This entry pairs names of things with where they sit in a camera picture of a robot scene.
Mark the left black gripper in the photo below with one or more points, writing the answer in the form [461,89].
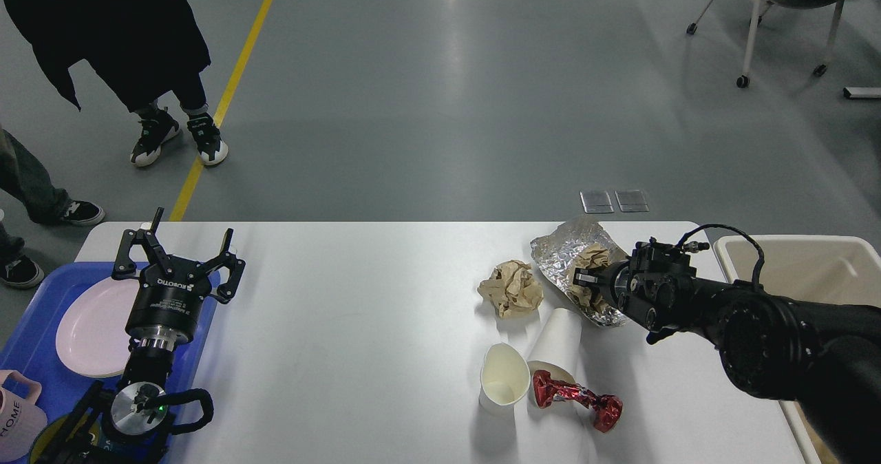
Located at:
[172,302]

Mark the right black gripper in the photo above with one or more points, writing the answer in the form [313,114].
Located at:
[622,287]

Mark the brown paper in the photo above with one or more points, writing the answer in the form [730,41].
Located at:
[594,256]

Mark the pink plate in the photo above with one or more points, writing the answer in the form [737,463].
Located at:
[91,339]

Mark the dark teal mug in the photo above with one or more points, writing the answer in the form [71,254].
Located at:
[63,443]

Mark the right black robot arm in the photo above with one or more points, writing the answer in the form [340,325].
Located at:
[823,356]

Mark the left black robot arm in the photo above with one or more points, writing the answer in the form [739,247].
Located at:
[134,421]

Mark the aluminium foil sheet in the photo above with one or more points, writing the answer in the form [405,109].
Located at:
[554,253]

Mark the left metal floor plate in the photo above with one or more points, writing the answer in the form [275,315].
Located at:
[596,202]

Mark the metal floor plate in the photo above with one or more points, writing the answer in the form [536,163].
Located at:
[632,201]
[596,202]

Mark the right metal floor plate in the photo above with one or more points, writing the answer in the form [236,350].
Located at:
[632,201]

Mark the crumpled brown paper ball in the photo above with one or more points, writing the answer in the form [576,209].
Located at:
[512,289]

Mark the lying white paper cup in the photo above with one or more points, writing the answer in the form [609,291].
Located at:
[557,346]

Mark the shoe at edge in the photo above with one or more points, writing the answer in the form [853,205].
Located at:
[17,269]
[24,177]

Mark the red foil wrapper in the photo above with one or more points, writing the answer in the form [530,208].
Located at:
[547,391]

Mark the upright white paper cup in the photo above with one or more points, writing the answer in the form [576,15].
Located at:
[505,378]

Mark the blue plastic tray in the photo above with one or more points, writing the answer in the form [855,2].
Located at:
[31,349]

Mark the pink mug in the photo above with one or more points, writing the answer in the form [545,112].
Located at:
[22,420]

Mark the beige plastic bin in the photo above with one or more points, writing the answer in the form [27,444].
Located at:
[811,268]

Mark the person in black coat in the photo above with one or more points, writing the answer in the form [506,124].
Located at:
[141,49]

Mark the white bar on floor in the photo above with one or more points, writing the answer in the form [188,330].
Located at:
[861,93]

